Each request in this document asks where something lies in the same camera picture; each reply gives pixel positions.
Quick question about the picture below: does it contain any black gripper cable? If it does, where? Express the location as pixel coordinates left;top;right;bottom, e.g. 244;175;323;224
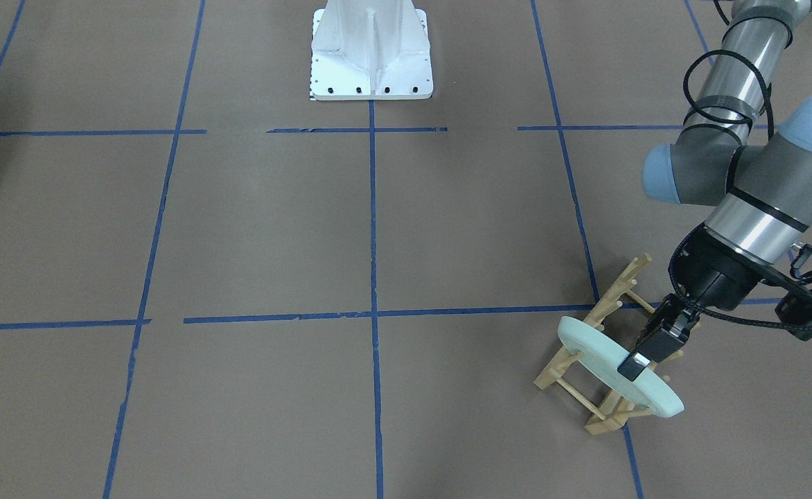
682;0;795;330

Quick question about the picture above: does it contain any light green plate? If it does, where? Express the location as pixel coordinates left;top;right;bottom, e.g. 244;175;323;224
557;317;685;418

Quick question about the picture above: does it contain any wooden dish rack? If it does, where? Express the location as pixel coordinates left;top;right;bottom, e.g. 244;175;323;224
533;254;685;435

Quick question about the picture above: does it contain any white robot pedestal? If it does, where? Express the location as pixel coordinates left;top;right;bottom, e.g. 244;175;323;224
309;1;434;101

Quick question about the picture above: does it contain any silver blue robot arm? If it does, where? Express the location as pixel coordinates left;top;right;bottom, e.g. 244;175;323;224
617;1;812;381

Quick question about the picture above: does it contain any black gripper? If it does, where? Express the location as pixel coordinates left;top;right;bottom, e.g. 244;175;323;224
617;225;769;381

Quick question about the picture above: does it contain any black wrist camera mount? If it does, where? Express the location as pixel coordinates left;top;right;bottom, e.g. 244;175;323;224
750;243;812;341

